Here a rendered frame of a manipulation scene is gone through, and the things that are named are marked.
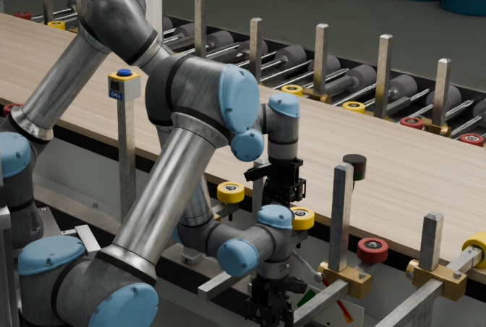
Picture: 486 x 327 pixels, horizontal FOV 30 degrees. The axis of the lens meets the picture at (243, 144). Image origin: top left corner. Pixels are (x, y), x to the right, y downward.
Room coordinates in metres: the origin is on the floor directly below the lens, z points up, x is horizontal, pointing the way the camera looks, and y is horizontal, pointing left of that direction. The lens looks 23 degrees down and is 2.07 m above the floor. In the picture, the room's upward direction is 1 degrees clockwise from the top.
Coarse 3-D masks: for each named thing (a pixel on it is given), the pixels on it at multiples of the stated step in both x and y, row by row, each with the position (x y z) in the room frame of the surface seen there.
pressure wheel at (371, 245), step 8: (360, 240) 2.10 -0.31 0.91; (368, 240) 2.10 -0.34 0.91; (376, 240) 2.10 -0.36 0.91; (360, 248) 2.06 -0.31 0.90; (368, 248) 2.06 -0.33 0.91; (376, 248) 2.07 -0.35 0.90; (384, 248) 2.06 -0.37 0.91; (360, 256) 2.06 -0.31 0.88; (368, 256) 2.04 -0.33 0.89; (376, 256) 2.04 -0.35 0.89; (384, 256) 2.05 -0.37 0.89
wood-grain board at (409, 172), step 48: (0, 48) 3.74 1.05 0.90; (48, 48) 3.76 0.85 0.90; (0, 96) 3.15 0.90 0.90; (96, 96) 3.17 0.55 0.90; (144, 96) 3.19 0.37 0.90; (144, 144) 2.73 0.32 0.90; (336, 144) 2.77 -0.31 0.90; (384, 144) 2.78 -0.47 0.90; (432, 144) 2.78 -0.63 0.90; (384, 192) 2.41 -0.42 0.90; (432, 192) 2.41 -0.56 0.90; (480, 192) 2.42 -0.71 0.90; (384, 240) 2.13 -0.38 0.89
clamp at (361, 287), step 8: (320, 264) 2.04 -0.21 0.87; (328, 272) 2.01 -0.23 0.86; (336, 272) 2.00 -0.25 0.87; (344, 272) 2.00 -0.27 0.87; (352, 272) 2.00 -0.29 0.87; (328, 280) 2.01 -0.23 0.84; (336, 280) 1.99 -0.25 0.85; (352, 280) 1.97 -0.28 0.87; (360, 280) 1.96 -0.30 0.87; (368, 280) 1.97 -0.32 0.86; (352, 288) 1.96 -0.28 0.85; (360, 288) 1.95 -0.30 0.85; (368, 288) 1.98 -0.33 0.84; (352, 296) 1.96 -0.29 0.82; (360, 296) 1.95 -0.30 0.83
